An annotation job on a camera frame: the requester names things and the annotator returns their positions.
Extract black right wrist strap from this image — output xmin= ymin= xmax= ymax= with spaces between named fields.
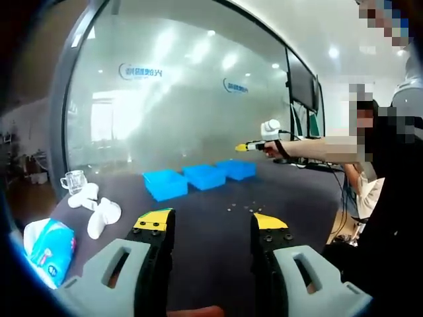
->
xmin=278 ymin=139 xmax=293 ymax=160

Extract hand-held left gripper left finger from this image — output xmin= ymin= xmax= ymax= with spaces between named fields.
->
xmin=54 ymin=207 xmax=176 ymax=317

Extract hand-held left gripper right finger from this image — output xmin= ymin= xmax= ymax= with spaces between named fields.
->
xmin=249 ymin=213 xmax=373 ymax=317

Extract screws nuts washers group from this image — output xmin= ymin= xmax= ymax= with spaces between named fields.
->
xmin=226 ymin=201 xmax=264 ymax=213

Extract white shoulder-worn device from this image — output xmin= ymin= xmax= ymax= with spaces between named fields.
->
xmin=391 ymin=49 xmax=423 ymax=117

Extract black door frame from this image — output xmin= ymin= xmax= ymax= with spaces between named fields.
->
xmin=48 ymin=0 xmax=110 ymax=186

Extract blue logo glass decal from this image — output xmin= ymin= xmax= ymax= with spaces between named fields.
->
xmin=118 ymin=62 xmax=164 ymax=81
xmin=223 ymin=77 xmax=250 ymax=95

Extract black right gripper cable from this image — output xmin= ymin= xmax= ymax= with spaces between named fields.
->
xmin=279 ymin=129 xmax=353 ymax=236

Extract blue white tissue pack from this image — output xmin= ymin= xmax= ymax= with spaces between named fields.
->
xmin=23 ymin=217 xmax=77 ymax=289

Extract person in black shirt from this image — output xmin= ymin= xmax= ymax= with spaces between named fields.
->
xmin=322 ymin=105 xmax=423 ymax=317

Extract black desk equipment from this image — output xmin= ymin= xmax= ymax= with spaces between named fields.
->
xmin=273 ymin=155 xmax=343 ymax=174

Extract clear glass mug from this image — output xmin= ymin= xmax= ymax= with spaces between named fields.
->
xmin=59 ymin=169 xmax=88 ymax=196

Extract person's right hand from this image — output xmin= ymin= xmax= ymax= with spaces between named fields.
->
xmin=264 ymin=139 xmax=282 ymax=160

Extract black computer monitor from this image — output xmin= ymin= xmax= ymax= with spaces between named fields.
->
xmin=286 ymin=48 xmax=327 ymax=139

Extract blue plastic bin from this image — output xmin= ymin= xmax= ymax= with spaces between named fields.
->
xmin=215 ymin=159 xmax=258 ymax=182
xmin=142 ymin=168 xmax=190 ymax=203
xmin=182 ymin=163 xmax=227 ymax=192

